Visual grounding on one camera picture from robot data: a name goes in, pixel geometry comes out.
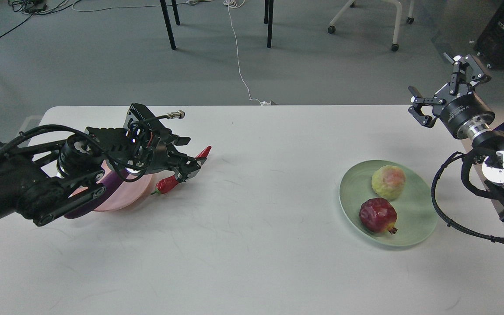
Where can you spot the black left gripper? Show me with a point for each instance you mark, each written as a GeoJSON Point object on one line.
{"type": "Point", "coordinates": [142, 159]}

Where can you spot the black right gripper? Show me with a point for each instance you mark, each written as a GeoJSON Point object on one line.
{"type": "Point", "coordinates": [466, 111]}

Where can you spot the red chili pepper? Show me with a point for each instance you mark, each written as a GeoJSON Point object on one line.
{"type": "Point", "coordinates": [167, 184]}

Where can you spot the purple eggplant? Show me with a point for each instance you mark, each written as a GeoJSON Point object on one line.
{"type": "Point", "coordinates": [111, 183]}

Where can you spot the green-pink peach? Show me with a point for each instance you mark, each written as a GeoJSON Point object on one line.
{"type": "Point", "coordinates": [388, 182]}

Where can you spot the red pomegranate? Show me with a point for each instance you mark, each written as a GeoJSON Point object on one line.
{"type": "Point", "coordinates": [378, 216]}

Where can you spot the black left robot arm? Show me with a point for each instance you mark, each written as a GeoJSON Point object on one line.
{"type": "Point", "coordinates": [54, 171]}

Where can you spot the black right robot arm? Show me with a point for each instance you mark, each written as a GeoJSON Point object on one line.
{"type": "Point", "coordinates": [482, 171]}

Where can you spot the pink plate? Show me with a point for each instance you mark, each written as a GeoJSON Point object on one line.
{"type": "Point", "coordinates": [126, 194]}

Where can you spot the white rolling chair base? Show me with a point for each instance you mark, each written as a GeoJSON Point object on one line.
{"type": "Point", "coordinates": [389, 14]}

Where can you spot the green plate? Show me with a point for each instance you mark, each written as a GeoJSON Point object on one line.
{"type": "Point", "coordinates": [416, 219]}

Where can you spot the black table legs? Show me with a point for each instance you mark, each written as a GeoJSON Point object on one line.
{"type": "Point", "coordinates": [268, 19]}

